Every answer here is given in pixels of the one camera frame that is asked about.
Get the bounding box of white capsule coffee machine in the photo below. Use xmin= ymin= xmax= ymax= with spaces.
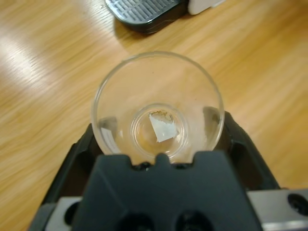
xmin=104 ymin=0 xmax=227 ymax=35

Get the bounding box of silver black drip tray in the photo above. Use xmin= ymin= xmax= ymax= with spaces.
xmin=104 ymin=0 xmax=190 ymax=35

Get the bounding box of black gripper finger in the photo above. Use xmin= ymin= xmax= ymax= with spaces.
xmin=216 ymin=111 xmax=282 ymax=193
xmin=42 ymin=123 xmax=102 ymax=205

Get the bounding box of clear drinking glass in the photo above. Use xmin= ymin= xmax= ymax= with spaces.
xmin=90 ymin=51 xmax=226 ymax=167

